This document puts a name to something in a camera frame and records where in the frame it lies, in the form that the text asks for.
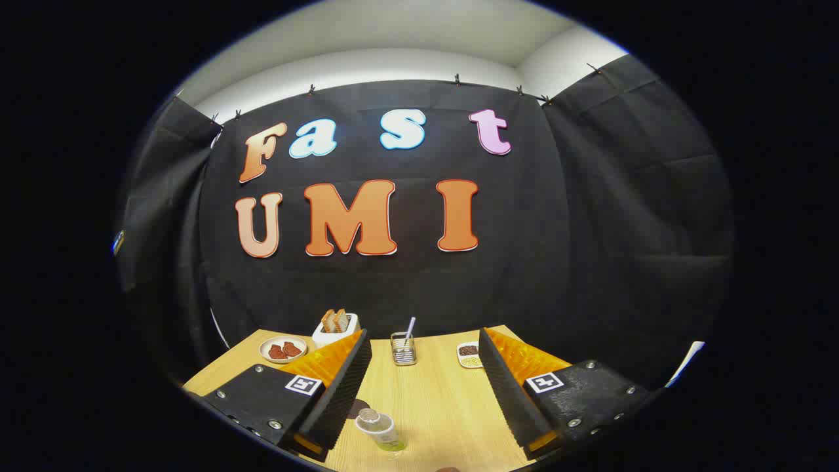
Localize clear plastic juice bottle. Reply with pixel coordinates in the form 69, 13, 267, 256
355, 408, 408, 453

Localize wooden table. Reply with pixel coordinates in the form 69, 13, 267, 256
182, 324, 577, 472

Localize white toaster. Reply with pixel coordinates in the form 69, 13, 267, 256
312, 313, 361, 349

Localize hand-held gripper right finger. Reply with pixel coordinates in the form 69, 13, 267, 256
478, 327, 663, 461

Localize white paper sheet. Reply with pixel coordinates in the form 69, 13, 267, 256
665, 341, 706, 389

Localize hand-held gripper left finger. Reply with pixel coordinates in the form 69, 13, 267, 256
203, 329, 373, 463

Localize wire mesh holder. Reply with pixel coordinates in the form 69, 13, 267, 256
391, 332, 418, 366

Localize small white plate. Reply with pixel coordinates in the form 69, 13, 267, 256
259, 336, 308, 364

